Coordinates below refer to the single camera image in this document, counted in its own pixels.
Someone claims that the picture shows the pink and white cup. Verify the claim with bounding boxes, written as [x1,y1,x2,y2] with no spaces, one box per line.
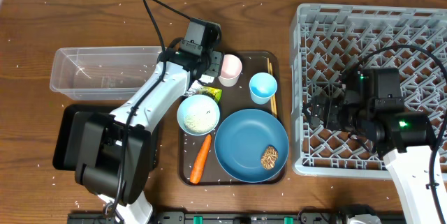
[219,54,242,87]

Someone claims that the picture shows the green foil snack wrapper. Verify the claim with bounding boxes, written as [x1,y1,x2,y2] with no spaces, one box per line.
[184,80,223,103]

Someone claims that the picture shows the light blue rice bowl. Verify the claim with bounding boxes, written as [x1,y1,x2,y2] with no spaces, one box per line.
[177,95,220,136]

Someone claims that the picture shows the light blue cup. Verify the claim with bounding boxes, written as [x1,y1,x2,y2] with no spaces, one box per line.
[249,73,278,105]

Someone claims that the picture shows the orange carrot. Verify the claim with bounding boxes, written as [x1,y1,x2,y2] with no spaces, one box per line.
[190,134,212,184]

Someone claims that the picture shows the white napkin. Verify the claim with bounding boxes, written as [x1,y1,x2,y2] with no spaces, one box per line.
[198,74,214,85]

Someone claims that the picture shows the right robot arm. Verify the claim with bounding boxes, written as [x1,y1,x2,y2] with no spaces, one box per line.
[302,68,446,223]

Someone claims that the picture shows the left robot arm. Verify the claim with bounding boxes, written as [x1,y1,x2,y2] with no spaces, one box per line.
[52,18,224,223]

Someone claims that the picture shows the grey dishwasher rack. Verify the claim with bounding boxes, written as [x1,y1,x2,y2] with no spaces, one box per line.
[290,3,446,180]

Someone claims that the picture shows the wooden chopstick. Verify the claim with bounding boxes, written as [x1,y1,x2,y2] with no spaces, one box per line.
[267,58,277,118]
[268,61,277,118]

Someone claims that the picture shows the brown patterned food piece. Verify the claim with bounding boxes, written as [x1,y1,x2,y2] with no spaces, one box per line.
[261,146,279,170]

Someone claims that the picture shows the blue plate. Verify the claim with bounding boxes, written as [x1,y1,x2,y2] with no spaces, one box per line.
[214,109,289,183]

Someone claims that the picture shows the clear plastic bin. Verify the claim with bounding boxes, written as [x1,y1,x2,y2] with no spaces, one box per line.
[50,46,161,100]

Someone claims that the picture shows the brown serving tray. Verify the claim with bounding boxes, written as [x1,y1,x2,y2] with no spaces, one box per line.
[198,51,286,186]

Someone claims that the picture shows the black plastic tray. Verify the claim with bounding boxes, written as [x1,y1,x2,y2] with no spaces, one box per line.
[52,104,158,175]

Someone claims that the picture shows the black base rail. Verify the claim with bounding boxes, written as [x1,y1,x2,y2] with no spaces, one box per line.
[66,211,406,224]

